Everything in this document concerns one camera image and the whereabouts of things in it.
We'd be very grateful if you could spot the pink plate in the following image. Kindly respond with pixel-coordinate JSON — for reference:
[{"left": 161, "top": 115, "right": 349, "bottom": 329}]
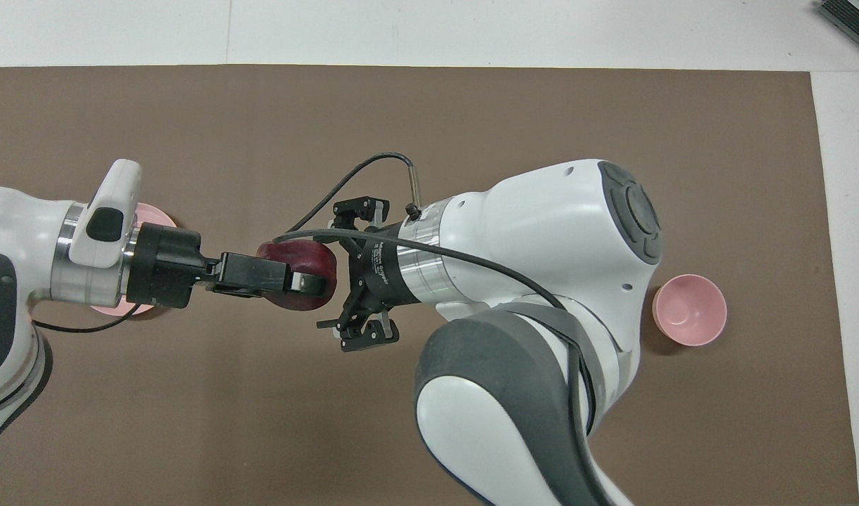
[{"left": 91, "top": 202, "right": 179, "bottom": 317}]

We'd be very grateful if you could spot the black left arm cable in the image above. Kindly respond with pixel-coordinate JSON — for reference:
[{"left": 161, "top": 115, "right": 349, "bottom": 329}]
[{"left": 32, "top": 302, "right": 143, "bottom": 335}]

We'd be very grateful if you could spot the pink bowl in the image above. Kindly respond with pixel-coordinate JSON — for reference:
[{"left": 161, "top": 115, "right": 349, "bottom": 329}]
[{"left": 652, "top": 273, "right": 728, "bottom": 347}]

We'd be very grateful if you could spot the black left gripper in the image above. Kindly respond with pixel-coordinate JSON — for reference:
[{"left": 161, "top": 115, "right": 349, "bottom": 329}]
[{"left": 125, "top": 225, "right": 326, "bottom": 310}]

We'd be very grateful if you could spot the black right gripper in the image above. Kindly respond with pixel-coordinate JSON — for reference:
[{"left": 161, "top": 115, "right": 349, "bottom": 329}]
[{"left": 317, "top": 197, "right": 419, "bottom": 352}]

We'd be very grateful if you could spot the dark red apple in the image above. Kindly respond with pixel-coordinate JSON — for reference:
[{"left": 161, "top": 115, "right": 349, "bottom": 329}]
[{"left": 256, "top": 239, "right": 339, "bottom": 312}]

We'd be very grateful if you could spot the brown table mat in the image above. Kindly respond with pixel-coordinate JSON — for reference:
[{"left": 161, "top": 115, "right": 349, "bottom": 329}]
[{"left": 0, "top": 65, "right": 859, "bottom": 506}]

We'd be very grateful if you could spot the dark ribbed device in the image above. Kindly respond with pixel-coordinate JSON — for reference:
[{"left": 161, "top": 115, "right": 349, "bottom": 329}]
[{"left": 815, "top": 0, "right": 859, "bottom": 61}]

